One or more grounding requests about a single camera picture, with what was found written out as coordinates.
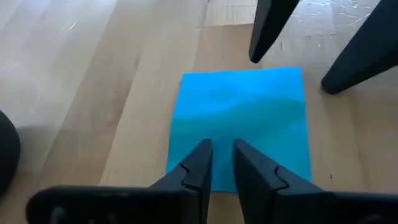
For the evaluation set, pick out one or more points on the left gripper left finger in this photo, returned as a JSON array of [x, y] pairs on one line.
[[199, 168]]

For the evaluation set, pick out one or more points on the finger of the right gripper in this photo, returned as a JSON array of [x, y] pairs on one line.
[[270, 25], [370, 49]]

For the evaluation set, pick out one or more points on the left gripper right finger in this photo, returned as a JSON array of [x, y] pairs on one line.
[[261, 186]]

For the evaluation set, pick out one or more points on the blue sticky note pad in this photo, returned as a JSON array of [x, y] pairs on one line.
[[242, 105]]

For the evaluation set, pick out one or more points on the succulent in black pot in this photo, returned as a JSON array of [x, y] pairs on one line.
[[7, 152]]

